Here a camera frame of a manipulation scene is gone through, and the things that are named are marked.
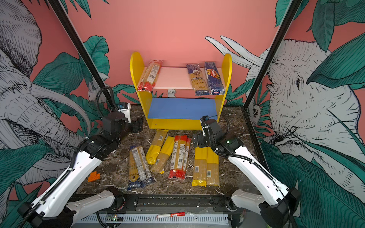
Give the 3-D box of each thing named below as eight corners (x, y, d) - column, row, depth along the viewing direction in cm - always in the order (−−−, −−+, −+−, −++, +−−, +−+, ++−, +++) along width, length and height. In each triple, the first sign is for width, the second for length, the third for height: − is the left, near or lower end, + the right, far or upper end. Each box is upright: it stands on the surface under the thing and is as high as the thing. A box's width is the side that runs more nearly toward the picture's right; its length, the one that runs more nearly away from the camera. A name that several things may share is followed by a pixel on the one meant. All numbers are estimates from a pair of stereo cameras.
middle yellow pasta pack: (152, 170, 87) (151, 168, 84) (168, 137, 103) (167, 135, 100) (162, 174, 86) (162, 172, 83) (177, 140, 101) (177, 137, 99)
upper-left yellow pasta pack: (143, 162, 91) (142, 160, 88) (158, 130, 107) (157, 128, 104) (154, 165, 89) (153, 163, 87) (167, 132, 105) (167, 130, 103)
